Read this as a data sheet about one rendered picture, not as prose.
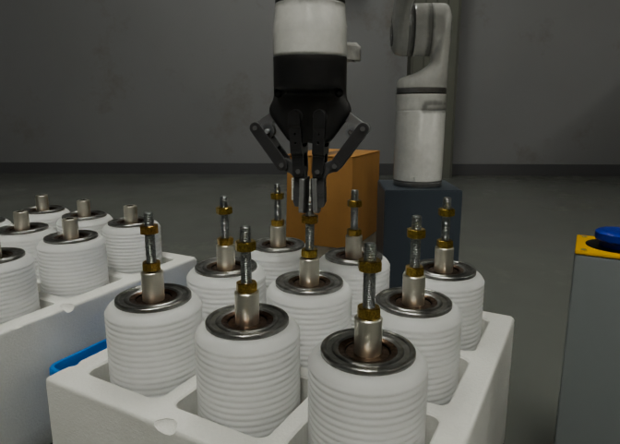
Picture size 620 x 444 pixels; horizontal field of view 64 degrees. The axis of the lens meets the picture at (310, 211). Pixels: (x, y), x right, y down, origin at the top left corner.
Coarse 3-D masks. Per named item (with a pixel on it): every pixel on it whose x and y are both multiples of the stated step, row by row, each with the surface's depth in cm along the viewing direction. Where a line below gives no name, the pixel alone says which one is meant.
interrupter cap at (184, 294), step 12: (132, 288) 53; (168, 288) 53; (180, 288) 53; (120, 300) 50; (132, 300) 50; (168, 300) 50; (180, 300) 50; (132, 312) 47; (144, 312) 47; (156, 312) 48
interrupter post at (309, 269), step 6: (300, 258) 55; (306, 258) 55; (312, 258) 55; (318, 258) 55; (300, 264) 55; (306, 264) 54; (312, 264) 54; (318, 264) 55; (300, 270) 55; (306, 270) 54; (312, 270) 54; (318, 270) 55; (300, 276) 55; (306, 276) 54; (312, 276) 54; (318, 276) 55; (300, 282) 55; (306, 282) 55; (312, 282) 55; (318, 282) 55
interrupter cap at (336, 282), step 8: (288, 272) 58; (296, 272) 58; (320, 272) 58; (328, 272) 58; (280, 280) 56; (288, 280) 56; (296, 280) 57; (320, 280) 57; (328, 280) 56; (336, 280) 56; (280, 288) 53; (288, 288) 53; (296, 288) 53; (304, 288) 53; (312, 288) 53; (320, 288) 53; (328, 288) 53; (336, 288) 53
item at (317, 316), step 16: (272, 288) 54; (272, 304) 53; (288, 304) 52; (304, 304) 51; (320, 304) 51; (336, 304) 52; (304, 320) 52; (320, 320) 52; (336, 320) 52; (304, 336) 52; (320, 336) 52; (304, 352) 52
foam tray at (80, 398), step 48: (48, 384) 49; (96, 384) 48; (192, 384) 48; (480, 384) 48; (96, 432) 47; (144, 432) 43; (192, 432) 41; (240, 432) 41; (288, 432) 41; (432, 432) 44; (480, 432) 46
